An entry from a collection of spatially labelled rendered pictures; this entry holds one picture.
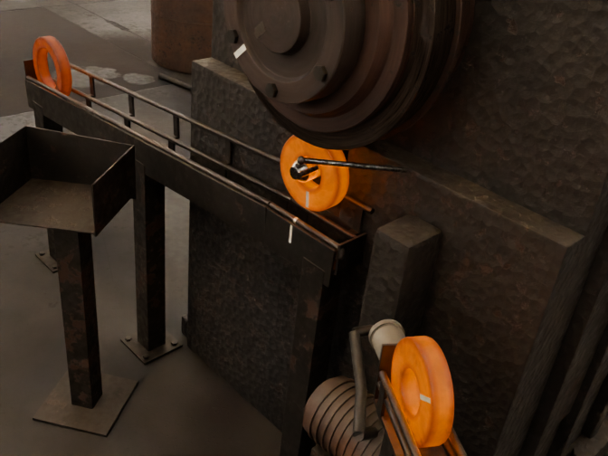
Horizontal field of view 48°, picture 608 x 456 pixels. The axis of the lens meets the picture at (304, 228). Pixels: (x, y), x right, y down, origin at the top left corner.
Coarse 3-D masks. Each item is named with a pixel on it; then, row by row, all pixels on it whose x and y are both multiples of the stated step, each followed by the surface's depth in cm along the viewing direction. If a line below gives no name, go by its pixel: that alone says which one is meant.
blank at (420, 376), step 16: (400, 352) 101; (416, 352) 95; (432, 352) 94; (400, 368) 101; (416, 368) 95; (432, 368) 92; (448, 368) 92; (400, 384) 101; (416, 384) 101; (432, 384) 91; (448, 384) 91; (400, 400) 101; (416, 400) 100; (432, 400) 90; (448, 400) 91; (416, 416) 95; (432, 416) 90; (448, 416) 91; (416, 432) 95; (432, 432) 91; (448, 432) 92
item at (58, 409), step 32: (32, 128) 155; (0, 160) 148; (32, 160) 160; (64, 160) 158; (96, 160) 156; (128, 160) 151; (0, 192) 150; (32, 192) 156; (64, 192) 156; (96, 192) 138; (128, 192) 154; (32, 224) 144; (64, 224) 144; (96, 224) 140; (64, 256) 155; (64, 288) 160; (64, 320) 165; (96, 320) 170; (96, 352) 174; (64, 384) 186; (96, 384) 178; (128, 384) 188; (64, 416) 176; (96, 416) 177
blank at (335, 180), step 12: (288, 144) 131; (300, 144) 128; (288, 156) 132; (312, 156) 127; (324, 156) 125; (336, 156) 124; (288, 168) 133; (324, 168) 126; (336, 168) 124; (288, 180) 134; (312, 180) 134; (324, 180) 127; (336, 180) 125; (348, 180) 127; (300, 192) 133; (312, 192) 130; (324, 192) 128; (336, 192) 126; (300, 204) 134; (312, 204) 131; (324, 204) 129; (336, 204) 131
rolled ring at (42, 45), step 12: (48, 36) 197; (36, 48) 201; (48, 48) 195; (60, 48) 195; (36, 60) 204; (60, 60) 194; (36, 72) 206; (48, 72) 207; (60, 72) 195; (48, 84) 205; (60, 84) 197
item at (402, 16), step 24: (384, 0) 98; (408, 0) 97; (384, 24) 100; (408, 24) 99; (384, 48) 102; (408, 48) 101; (360, 72) 105; (384, 72) 104; (336, 96) 110; (360, 96) 108; (384, 96) 105; (312, 120) 119; (336, 120) 114; (360, 120) 110
